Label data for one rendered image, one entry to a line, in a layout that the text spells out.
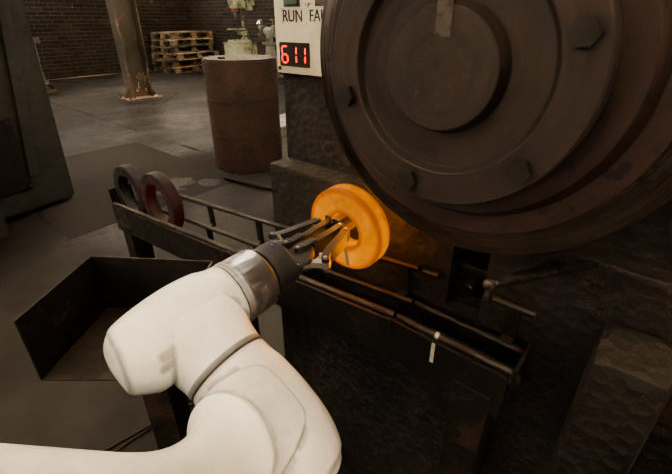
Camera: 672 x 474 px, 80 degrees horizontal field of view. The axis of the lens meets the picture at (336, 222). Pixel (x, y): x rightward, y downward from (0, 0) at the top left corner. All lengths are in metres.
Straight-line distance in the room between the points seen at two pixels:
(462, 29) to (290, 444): 0.42
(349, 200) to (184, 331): 0.34
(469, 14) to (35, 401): 1.72
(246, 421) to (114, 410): 1.24
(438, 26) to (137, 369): 0.45
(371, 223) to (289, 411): 0.33
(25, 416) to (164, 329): 1.32
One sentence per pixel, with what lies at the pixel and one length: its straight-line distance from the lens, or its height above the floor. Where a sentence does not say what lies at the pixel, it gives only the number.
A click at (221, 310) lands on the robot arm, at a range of 0.49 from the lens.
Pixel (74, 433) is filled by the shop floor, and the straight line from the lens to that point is 1.64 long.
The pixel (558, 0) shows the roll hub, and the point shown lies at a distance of 0.40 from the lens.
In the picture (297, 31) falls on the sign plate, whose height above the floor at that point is 1.14.
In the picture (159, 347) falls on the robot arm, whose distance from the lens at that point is 0.48.
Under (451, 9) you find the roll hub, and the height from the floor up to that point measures 1.17.
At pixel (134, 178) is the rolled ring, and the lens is 1.38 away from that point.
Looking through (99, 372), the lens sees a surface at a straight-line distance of 0.88.
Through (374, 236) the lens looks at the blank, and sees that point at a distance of 0.67.
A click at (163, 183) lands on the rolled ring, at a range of 1.22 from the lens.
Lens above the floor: 1.16
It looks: 27 degrees down
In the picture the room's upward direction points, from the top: straight up
